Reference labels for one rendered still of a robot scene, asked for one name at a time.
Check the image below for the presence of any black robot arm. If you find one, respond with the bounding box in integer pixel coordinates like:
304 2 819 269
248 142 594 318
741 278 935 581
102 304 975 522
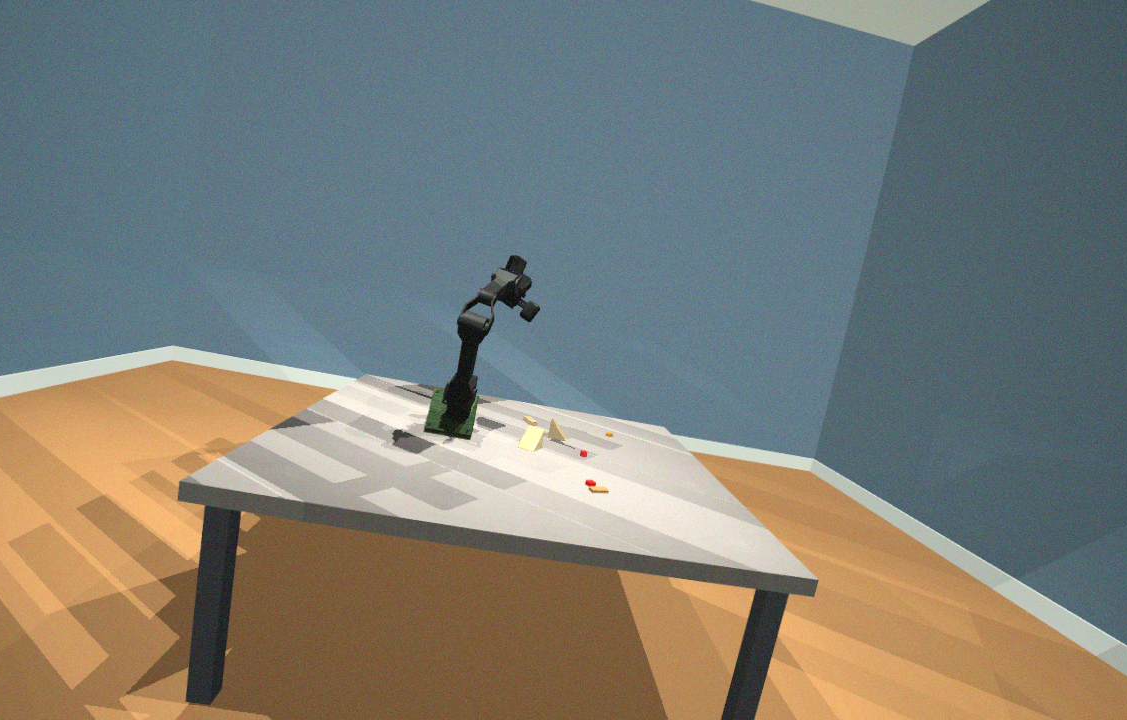
442 255 532 424

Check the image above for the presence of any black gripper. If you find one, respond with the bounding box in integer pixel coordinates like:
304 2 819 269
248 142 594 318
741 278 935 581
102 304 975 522
498 288 540 322

